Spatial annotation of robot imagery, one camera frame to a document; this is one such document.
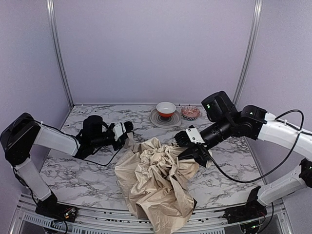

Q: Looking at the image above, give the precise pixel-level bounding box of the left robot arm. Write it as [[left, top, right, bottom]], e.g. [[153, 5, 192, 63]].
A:
[[0, 113, 134, 222]]

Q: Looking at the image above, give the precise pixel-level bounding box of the grey ringed plate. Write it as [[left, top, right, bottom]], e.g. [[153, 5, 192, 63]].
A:
[[149, 108, 181, 129]]

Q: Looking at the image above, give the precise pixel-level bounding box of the orange white bowl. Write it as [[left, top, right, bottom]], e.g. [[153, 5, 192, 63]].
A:
[[156, 101, 176, 117]]

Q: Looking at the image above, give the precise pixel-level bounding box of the right aluminium frame post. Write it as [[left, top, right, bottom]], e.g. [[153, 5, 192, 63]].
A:
[[233, 0, 263, 105]]

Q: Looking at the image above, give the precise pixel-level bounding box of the aluminium front rail base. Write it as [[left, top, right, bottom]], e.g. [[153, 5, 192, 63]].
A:
[[9, 192, 293, 234]]

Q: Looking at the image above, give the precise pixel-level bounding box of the red blue patterned bowl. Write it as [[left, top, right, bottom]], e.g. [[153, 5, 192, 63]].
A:
[[181, 105, 200, 121]]

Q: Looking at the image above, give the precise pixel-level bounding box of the beige folding umbrella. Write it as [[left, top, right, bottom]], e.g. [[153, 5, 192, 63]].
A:
[[115, 133, 199, 234]]

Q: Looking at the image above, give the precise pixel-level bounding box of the left aluminium frame post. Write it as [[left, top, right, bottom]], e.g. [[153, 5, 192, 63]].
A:
[[46, 0, 74, 109]]

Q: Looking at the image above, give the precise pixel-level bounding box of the aluminium frame post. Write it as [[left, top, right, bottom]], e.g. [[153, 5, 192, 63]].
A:
[[46, 0, 74, 109], [233, 0, 263, 105]]

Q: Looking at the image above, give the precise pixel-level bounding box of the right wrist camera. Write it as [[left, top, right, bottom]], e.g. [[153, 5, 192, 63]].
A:
[[174, 125, 205, 148]]

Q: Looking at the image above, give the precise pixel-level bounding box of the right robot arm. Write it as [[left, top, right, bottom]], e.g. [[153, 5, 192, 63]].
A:
[[175, 91, 312, 224]]

